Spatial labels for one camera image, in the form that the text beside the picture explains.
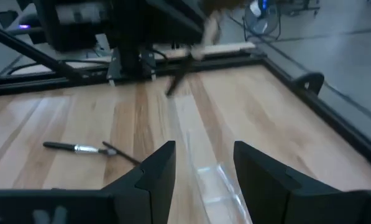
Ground thin black makeup brush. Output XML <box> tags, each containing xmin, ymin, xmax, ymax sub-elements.
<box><xmin>102</xmin><ymin>141</ymin><xmax>142</xmax><ymax>166</ymax></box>

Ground black aluminium table frame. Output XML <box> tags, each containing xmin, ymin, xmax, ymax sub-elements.
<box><xmin>0</xmin><ymin>21</ymin><xmax>371</xmax><ymax>174</ymax></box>

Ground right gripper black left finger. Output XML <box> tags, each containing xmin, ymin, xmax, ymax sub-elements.
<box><xmin>101</xmin><ymin>141</ymin><xmax>176</xmax><ymax>224</ymax></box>

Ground black makeup brush silver ferrule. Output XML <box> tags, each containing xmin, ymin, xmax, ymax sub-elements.
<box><xmin>42</xmin><ymin>141</ymin><xmax>118</xmax><ymax>157</ymax></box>

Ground person's hand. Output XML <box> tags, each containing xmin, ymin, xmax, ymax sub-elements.
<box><xmin>190</xmin><ymin>9</ymin><xmax>224</xmax><ymax>62</ymax></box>

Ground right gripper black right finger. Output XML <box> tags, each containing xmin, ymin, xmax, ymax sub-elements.
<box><xmin>234</xmin><ymin>141</ymin><xmax>365</xmax><ymax>224</ymax></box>

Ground clear plastic container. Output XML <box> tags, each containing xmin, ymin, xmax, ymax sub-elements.
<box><xmin>169</xmin><ymin>93</ymin><xmax>255</xmax><ymax>224</ymax></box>

